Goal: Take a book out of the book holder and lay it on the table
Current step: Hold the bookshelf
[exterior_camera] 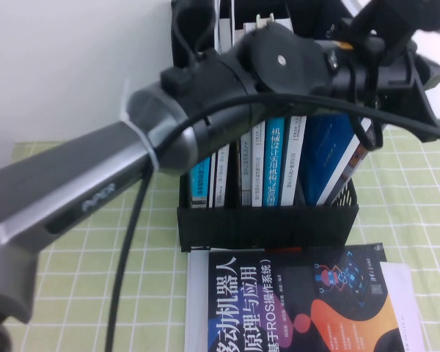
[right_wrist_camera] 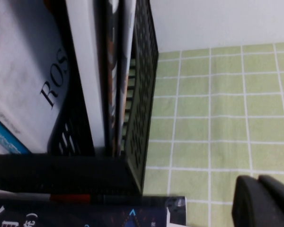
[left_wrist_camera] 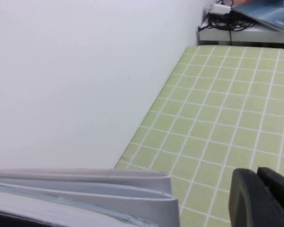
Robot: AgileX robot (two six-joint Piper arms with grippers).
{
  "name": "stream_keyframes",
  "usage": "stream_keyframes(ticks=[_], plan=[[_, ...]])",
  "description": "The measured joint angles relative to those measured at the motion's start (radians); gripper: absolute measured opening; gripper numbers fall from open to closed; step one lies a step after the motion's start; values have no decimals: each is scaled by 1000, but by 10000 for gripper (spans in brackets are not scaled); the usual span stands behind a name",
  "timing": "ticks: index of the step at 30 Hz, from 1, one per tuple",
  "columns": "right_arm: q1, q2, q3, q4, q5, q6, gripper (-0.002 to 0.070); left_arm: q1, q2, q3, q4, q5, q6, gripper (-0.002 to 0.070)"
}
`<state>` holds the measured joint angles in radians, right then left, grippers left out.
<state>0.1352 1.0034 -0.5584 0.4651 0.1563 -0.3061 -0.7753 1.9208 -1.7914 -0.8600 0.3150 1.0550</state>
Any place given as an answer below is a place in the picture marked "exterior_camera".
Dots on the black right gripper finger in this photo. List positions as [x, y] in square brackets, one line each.
[407, 27]
[407, 8]

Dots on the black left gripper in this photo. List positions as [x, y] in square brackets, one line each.
[352, 69]

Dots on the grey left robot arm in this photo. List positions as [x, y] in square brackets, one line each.
[77, 190]

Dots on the white book orange spine band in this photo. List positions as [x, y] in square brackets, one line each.
[258, 165]
[293, 157]

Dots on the book with cyan spine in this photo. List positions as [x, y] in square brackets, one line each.
[275, 165]

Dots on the grey spine book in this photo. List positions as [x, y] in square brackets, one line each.
[245, 172]

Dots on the black mesh book holder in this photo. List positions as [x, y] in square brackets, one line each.
[264, 227]

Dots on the thick cyan paperback book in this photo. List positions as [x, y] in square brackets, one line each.
[199, 183]

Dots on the dark book with orange shapes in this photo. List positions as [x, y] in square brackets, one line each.
[278, 315]

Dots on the green checked tablecloth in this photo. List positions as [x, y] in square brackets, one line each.
[425, 205]

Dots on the large dark blue catalogue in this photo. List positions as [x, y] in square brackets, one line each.
[322, 161]

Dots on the thin tall white sheet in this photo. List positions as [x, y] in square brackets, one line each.
[234, 18]

